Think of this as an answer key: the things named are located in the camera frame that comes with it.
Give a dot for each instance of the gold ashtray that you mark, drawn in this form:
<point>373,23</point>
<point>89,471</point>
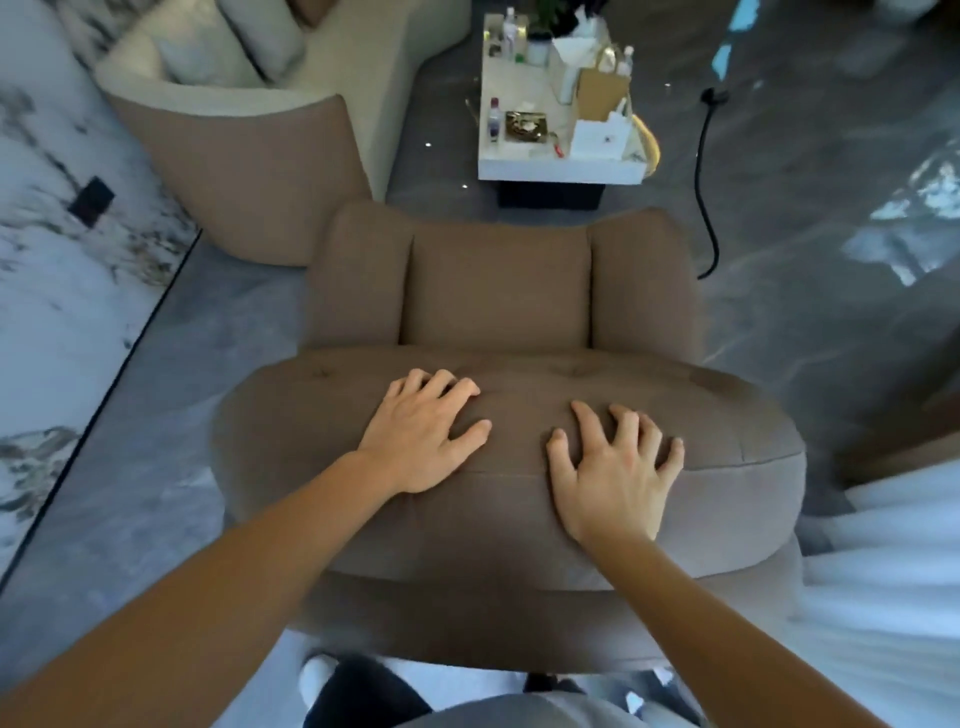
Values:
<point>525,126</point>

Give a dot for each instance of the white plant pot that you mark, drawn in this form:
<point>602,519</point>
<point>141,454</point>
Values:
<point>538,51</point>

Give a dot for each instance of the person's right little finger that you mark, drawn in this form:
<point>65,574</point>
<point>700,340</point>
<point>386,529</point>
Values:
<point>673,459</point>

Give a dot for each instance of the person's left little finger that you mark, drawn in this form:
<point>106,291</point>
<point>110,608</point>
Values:
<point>393,393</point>

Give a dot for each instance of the green potted plant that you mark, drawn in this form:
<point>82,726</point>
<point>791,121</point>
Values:
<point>551,15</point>

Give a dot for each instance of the person's right forearm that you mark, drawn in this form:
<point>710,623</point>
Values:
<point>705,637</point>

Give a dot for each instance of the clear bottle with red cap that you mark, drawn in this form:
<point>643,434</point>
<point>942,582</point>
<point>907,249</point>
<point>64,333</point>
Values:
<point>493,121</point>

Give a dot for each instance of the person's right middle finger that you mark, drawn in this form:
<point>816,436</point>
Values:
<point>624,431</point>

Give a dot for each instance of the white flat box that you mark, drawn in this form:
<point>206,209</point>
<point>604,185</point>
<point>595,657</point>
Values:
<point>598,140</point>

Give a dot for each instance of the white coffee table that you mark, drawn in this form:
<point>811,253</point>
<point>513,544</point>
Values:
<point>525,161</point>

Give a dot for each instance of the brown cardboard box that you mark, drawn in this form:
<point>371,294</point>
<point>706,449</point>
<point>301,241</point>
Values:
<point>600,94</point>

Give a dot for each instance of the person's left thumb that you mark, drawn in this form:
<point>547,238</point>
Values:
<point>471,439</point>

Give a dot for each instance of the person's left forearm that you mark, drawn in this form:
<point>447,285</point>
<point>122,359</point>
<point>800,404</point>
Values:
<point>202,600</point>

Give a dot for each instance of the white shoe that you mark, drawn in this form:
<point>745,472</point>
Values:
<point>315,675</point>

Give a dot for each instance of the white curtain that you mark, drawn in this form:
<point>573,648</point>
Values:
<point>885,600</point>

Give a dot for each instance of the person's right hand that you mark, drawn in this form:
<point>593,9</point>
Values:
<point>611,495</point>

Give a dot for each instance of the brown upholstered armchair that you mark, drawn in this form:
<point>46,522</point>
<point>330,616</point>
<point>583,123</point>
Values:
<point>495,292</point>

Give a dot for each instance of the person's left middle finger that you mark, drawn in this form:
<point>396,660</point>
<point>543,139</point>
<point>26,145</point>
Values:
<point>439,385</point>

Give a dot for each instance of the person's left hand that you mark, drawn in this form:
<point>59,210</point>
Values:
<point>420,442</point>

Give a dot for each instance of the tall white bottle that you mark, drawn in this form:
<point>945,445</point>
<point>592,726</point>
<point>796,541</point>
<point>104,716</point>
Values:
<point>510,34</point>

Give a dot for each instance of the black wall socket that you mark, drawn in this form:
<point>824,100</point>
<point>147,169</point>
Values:
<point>91,201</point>

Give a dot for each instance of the dark trouser leg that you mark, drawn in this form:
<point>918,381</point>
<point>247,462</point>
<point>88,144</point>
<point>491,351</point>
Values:
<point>360,694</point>

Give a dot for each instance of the gold round side table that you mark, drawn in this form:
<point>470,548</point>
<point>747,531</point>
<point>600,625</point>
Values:
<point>651,146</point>

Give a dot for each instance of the small clear bottle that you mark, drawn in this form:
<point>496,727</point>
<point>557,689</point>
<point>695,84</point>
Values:
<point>606,60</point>
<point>625,63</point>

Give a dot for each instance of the beige and brown sofa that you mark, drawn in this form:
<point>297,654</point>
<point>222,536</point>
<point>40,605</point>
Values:
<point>255,172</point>

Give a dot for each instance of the grey garment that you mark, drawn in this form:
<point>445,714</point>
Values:
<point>525,712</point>

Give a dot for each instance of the person's right thumb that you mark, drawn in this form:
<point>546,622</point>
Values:
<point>559,457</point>

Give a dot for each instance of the beige sofa cushion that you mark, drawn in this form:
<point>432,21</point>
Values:
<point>266,30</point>
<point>206,49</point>

